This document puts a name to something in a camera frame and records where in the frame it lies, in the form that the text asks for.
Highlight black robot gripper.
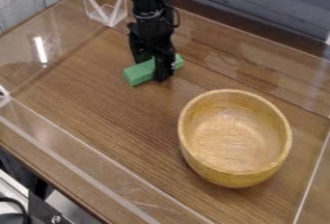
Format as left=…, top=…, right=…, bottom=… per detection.
left=128, top=10, right=176, bottom=82

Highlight green rectangular block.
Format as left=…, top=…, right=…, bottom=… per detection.
left=123, top=54, right=184, bottom=86

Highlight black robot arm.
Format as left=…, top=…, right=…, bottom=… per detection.
left=128, top=0, right=180, bottom=82

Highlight brown wooden bowl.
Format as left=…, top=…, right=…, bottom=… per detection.
left=178, top=89, right=292, bottom=188

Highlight clear acrylic tray walls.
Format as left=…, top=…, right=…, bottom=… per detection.
left=0, top=0, right=330, bottom=224

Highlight clear acrylic corner bracket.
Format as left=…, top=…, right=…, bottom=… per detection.
left=83, top=0, right=128, bottom=27

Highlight black metal clamp bracket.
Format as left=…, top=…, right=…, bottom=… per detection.
left=27, top=192, right=75, bottom=224

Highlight black cable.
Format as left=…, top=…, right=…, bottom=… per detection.
left=0, top=196, right=29, bottom=224

